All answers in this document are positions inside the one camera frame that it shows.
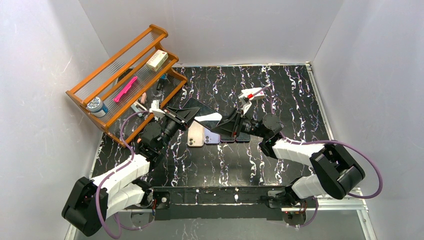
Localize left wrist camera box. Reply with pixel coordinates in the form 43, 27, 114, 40
149, 99, 166, 121

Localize white box on table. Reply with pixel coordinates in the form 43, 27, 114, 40
241, 87, 265, 100

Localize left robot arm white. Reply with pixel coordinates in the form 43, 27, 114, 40
61, 107, 200, 239

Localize blue jar with lid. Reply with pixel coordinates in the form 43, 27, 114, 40
86, 96, 109, 118

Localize small black blue item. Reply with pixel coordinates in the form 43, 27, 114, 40
156, 74, 167, 91

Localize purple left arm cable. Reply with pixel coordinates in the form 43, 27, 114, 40
95, 110, 153, 240

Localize light blue white stapler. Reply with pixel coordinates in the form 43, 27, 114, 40
130, 101, 149, 118

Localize purple phone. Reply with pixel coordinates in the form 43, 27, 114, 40
220, 135, 236, 143

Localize pink plastic tool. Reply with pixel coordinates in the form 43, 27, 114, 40
113, 76, 138, 103

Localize small pink beige item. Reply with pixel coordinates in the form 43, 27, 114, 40
139, 92, 147, 104

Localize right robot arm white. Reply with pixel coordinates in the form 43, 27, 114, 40
211, 110, 366, 201

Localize cream cardboard box on shelf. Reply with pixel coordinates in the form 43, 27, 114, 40
145, 49, 168, 72

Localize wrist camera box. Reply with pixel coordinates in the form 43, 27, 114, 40
238, 87, 265, 113
149, 99, 166, 121

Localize black phone from beige case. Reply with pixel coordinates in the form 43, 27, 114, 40
235, 132, 251, 143

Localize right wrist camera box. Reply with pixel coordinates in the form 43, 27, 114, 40
238, 87, 265, 113

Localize black base rail with mounts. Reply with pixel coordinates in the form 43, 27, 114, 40
129, 186, 319, 228

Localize small black phone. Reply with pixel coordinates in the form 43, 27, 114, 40
181, 97, 223, 130

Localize orange wooden shelf rack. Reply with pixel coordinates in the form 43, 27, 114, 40
66, 24, 188, 145

